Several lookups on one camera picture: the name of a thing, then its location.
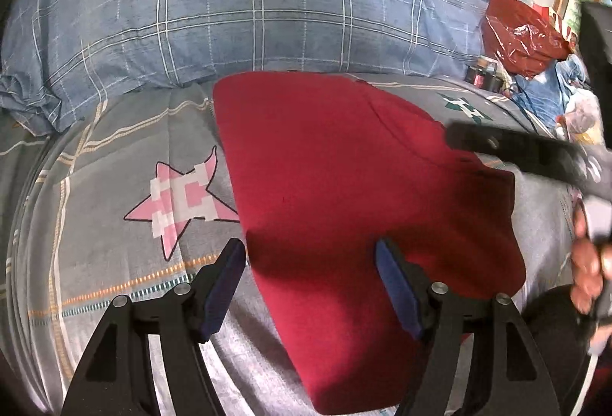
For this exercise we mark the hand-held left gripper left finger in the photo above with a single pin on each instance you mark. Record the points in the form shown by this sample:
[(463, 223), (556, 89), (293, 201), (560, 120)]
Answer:
[(222, 287)]

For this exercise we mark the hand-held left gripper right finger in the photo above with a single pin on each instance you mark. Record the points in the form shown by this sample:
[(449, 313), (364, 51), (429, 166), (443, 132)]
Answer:
[(397, 287)]

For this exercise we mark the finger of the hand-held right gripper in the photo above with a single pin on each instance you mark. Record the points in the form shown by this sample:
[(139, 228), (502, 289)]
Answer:
[(526, 153)]

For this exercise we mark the red garment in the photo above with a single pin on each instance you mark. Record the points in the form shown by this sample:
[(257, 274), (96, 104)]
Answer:
[(334, 181)]

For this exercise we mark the person's right hand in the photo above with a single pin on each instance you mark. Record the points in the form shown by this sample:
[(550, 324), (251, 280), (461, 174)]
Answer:
[(585, 260)]

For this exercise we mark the blue denim cloth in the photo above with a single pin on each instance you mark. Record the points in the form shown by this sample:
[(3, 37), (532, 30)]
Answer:
[(569, 76)]

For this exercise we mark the white plastic bag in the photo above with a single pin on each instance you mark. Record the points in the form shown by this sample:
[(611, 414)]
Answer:
[(583, 112)]

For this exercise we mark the red plastic bag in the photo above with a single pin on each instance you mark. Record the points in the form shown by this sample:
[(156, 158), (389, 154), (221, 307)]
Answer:
[(516, 38)]

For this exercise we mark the dark jar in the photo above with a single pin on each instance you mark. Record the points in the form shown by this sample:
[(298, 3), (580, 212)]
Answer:
[(480, 71)]

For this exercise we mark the dark cloth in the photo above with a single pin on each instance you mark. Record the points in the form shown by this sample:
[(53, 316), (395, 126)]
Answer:
[(550, 325)]

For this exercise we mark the grey printed bed sheet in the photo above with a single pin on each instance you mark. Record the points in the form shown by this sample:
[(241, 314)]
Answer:
[(119, 148)]

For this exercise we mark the blue plaid pillow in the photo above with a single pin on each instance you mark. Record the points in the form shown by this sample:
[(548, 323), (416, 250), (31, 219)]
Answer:
[(215, 14)]

